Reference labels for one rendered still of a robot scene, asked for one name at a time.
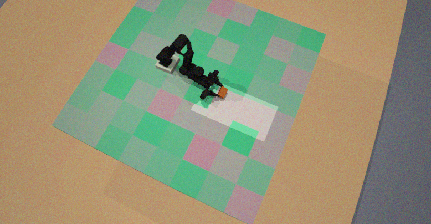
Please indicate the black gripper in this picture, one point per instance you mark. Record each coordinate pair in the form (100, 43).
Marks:
(206, 92)

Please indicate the orange block with black square face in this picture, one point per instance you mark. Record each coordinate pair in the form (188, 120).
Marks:
(222, 92)

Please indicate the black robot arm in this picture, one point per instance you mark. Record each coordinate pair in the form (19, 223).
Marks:
(187, 68)

